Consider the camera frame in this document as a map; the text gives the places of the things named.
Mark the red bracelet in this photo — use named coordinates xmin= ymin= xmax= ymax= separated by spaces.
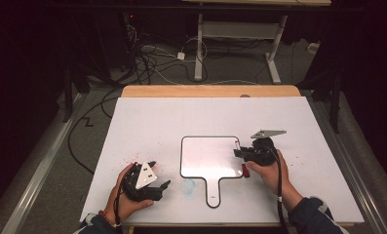
xmin=98 ymin=210 xmax=121 ymax=228

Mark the long black floor cable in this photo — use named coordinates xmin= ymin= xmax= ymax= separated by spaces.
xmin=67 ymin=87 xmax=126 ymax=176

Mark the aluminium floor rail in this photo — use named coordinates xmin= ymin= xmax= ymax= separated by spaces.
xmin=309 ymin=97 xmax=387 ymax=234
xmin=0 ymin=93 xmax=87 ymax=234

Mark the small whiteboard with handle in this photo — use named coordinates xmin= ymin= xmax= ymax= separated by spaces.
xmin=179 ymin=136 xmax=245 ymax=209

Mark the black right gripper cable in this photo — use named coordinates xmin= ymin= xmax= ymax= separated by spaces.
xmin=266 ymin=144 xmax=290 ymax=234

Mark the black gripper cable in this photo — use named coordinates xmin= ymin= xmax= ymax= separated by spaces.
xmin=113 ymin=175 xmax=131 ymax=234
xmin=266 ymin=144 xmax=290 ymax=234

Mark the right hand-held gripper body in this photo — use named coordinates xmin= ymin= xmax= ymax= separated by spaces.
xmin=246 ymin=129 xmax=288 ymax=167

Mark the tangle of floor cables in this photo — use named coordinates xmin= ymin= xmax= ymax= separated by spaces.
xmin=121 ymin=22 xmax=212 ymax=86

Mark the white sheet table cover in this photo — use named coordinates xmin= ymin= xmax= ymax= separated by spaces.
xmin=79 ymin=97 xmax=366 ymax=226

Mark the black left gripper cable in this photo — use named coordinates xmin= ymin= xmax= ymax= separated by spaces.
xmin=113 ymin=175 xmax=131 ymax=234

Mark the black metal stand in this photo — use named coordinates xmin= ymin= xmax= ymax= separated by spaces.
xmin=61 ymin=62 xmax=92 ymax=124
xmin=311 ymin=72 xmax=343 ymax=135

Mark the white table frame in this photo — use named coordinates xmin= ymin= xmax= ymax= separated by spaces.
xmin=180 ymin=0 xmax=332 ymax=85

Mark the person's right hand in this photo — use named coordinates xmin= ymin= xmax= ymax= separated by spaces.
xmin=246 ymin=148 xmax=293 ymax=198

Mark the person's left hand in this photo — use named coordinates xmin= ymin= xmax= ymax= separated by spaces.
xmin=103 ymin=162 xmax=155 ymax=224

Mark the dark device with red lights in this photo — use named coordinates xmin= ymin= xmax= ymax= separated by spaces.
xmin=122 ymin=12 xmax=139 ymax=37

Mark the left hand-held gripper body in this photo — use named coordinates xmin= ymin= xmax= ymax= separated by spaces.
xmin=120 ymin=161 xmax=165 ymax=203

